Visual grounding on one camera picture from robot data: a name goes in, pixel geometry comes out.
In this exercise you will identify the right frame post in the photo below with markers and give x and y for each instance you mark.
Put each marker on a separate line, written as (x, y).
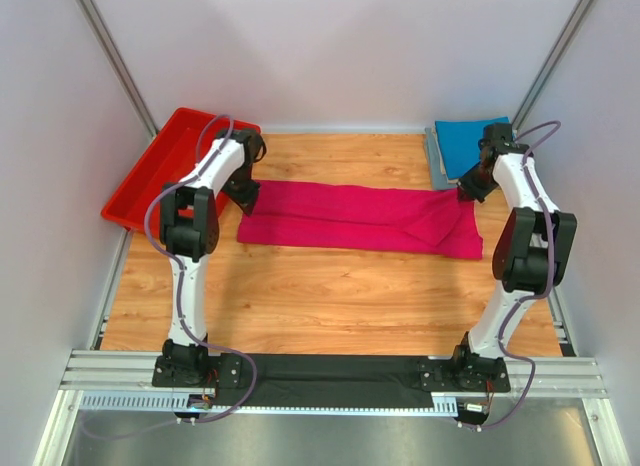
(561, 45)

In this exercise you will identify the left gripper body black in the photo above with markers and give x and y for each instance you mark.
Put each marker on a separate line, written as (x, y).
(245, 193)

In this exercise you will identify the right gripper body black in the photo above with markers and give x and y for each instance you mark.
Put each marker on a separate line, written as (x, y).
(471, 184)

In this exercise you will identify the beige folded t shirt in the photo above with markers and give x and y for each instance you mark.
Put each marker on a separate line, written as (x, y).
(453, 156)

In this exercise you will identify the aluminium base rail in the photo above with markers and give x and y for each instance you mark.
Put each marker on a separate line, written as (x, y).
(122, 381)

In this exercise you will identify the blue folded t shirt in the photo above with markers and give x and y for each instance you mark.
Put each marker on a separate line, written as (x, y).
(470, 131)

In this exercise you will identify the magenta t shirt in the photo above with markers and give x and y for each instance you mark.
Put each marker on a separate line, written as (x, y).
(307, 214)

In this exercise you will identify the left frame post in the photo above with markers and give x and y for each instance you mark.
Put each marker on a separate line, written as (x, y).
(98, 25)

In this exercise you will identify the frame post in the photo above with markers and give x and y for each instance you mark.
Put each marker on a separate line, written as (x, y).
(98, 25)
(561, 45)

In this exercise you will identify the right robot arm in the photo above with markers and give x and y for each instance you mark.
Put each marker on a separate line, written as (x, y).
(530, 257)

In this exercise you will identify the grey folded t shirt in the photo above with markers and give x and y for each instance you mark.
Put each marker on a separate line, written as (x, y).
(438, 176)

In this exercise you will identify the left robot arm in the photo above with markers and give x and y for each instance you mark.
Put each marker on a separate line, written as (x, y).
(188, 235)

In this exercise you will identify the red plastic bin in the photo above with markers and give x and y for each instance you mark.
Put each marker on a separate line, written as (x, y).
(171, 156)

